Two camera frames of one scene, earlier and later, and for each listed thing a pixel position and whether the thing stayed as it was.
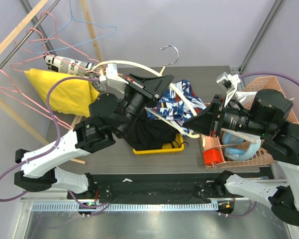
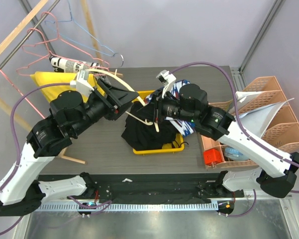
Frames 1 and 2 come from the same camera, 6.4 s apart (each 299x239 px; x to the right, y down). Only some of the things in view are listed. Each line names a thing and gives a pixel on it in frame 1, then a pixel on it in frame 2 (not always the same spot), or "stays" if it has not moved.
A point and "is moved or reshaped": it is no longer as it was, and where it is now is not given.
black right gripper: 207,121 → 154,111
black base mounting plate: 159,187 stays
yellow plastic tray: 177,145 stays
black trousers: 148,133 stays
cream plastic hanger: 159,117 is moved or reshaped
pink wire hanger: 57,39 → 66,42
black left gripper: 150,89 → 117,98
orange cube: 212,157 stays
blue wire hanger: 68,21 → 70,31
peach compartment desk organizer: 262,156 stays
